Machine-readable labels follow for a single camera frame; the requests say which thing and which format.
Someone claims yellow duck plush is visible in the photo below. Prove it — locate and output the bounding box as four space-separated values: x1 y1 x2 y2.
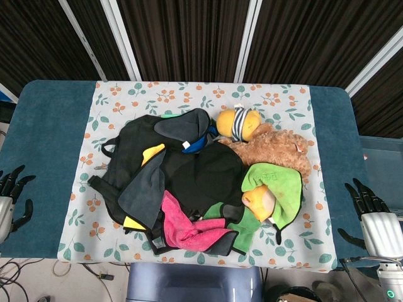
241 184 278 223

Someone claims grey cloth with yellow lining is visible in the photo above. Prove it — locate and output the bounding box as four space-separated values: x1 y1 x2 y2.
117 143 168 235

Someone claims blue cloth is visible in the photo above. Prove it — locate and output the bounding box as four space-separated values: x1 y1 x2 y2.
181 126 211 155

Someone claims black garment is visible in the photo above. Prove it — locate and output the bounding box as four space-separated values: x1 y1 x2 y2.
88 109 247 256

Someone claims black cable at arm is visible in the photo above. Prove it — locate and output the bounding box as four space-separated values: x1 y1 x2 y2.
338 255 379 302

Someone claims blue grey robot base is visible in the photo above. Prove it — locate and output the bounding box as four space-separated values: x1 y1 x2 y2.
127 262 264 302

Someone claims dark round bin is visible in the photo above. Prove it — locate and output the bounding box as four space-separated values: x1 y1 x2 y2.
266 284 322 302

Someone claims wide white frame post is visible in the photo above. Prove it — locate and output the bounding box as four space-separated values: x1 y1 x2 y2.
232 0 263 84
344 26 403 98
100 0 142 82

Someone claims grey storage box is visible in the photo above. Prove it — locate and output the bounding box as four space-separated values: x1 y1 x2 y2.
358 135 403 221

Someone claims green plush garment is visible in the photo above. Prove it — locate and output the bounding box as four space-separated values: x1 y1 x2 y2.
201 162 305 256

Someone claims thin white frame post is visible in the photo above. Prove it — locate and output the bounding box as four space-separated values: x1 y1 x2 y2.
58 0 107 81

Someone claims brown teddy bear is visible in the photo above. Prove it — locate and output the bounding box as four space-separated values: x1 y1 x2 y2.
218 122 313 187

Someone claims grey cloth with white tag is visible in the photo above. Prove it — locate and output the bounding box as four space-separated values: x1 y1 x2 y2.
153 108 212 154

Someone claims floral print tablecloth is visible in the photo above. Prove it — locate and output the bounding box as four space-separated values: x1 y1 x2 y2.
57 81 339 273

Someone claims pink cloth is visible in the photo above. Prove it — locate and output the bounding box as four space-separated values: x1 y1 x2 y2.
161 190 234 252

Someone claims teal table cover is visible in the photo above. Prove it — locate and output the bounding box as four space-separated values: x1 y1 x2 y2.
0 79 370 269

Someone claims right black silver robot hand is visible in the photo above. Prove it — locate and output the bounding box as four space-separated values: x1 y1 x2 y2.
337 177 403 259

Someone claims floor cables bundle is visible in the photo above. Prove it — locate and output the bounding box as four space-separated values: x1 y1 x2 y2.
0 257 128 302

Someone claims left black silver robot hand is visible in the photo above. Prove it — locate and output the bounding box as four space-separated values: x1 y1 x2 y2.
0 164 37 243

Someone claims yellow plush with striped band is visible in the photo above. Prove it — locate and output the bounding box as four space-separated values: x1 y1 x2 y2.
215 104 263 143

